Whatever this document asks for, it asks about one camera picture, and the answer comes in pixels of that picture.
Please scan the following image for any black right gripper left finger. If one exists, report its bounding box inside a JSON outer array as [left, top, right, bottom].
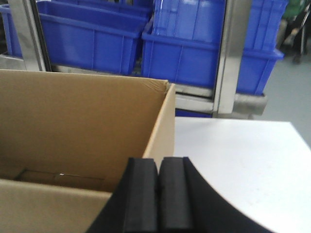
[[87, 158, 158, 233]]

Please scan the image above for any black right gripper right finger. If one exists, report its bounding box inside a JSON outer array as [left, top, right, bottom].
[[159, 157, 269, 233]]

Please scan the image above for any brown cardboard box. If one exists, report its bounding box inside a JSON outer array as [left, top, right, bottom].
[[0, 70, 175, 233]]

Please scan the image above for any steel shelf upright right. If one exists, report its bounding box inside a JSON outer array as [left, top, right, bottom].
[[212, 0, 252, 117]]

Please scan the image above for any steel shelf upright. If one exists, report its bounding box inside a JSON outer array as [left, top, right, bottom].
[[212, 0, 252, 117], [8, 0, 52, 72]]

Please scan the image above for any blue bin centre on shelf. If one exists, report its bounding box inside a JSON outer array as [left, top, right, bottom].
[[141, 14, 285, 95]]

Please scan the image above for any blue bin on shelf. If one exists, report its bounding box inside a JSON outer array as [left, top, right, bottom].
[[141, 14, 285, 95], [37, 0, 147, 75]]

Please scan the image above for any blue bin left on shelf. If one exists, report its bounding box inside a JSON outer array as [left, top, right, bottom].
[[37, 0, 147, 75]]

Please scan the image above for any steel shelf upright left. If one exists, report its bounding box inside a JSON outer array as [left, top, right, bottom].
[[8, 0, 52, 72]]

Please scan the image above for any blue bin far right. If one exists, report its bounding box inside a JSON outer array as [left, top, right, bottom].
[[244, 0, 289, 51]]

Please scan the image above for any stacked blue bin upper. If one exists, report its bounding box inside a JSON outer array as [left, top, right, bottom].
[[152, 0, 225, 43]]

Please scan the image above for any person in background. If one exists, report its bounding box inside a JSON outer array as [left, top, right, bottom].
[[280, 0, 311, 65]]

